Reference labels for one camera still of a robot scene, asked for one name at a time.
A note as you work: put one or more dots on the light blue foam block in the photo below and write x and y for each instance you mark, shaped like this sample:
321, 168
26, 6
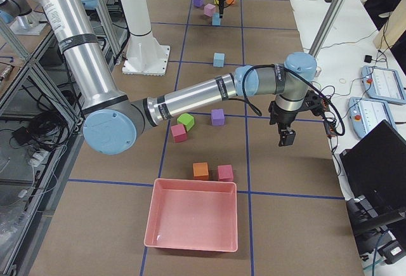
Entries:
216, 20
218, 60

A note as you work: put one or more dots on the light pink foam block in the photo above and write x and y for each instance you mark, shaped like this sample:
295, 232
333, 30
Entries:
209, 10

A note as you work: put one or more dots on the purple foam block left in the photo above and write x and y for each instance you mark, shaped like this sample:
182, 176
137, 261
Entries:
198, 3

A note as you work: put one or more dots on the purple foam block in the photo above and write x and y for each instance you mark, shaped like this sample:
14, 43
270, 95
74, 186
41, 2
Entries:
217, 117
198, 3

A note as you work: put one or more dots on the purple foam block right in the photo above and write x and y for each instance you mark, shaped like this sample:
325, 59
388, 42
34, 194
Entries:
217, 117

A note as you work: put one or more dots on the pink foam block far right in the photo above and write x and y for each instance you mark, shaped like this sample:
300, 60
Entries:
225, 173

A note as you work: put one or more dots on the teach pendant lower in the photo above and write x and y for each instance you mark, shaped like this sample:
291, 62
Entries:
366, 114

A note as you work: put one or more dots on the teach pendant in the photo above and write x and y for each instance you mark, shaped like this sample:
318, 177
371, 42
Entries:
366, 114
383, 84

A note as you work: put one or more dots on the orange foam block right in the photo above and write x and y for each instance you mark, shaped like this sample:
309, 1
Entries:
200, 171

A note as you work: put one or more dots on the black laptop screen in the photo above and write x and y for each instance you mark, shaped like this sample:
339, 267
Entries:
375, 167

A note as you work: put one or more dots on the pink foam block near green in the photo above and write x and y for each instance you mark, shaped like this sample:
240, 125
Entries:
179, 133

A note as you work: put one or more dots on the teach pendant upper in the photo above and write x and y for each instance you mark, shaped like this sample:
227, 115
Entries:
383, 84

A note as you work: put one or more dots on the pink plastic bin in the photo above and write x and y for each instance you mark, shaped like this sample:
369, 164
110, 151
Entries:
193, 215

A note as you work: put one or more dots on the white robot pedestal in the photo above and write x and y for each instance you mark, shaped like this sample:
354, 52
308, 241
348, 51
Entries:
144, 54

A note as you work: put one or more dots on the aluminium diagonal post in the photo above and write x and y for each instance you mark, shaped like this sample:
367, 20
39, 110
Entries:
325, 27

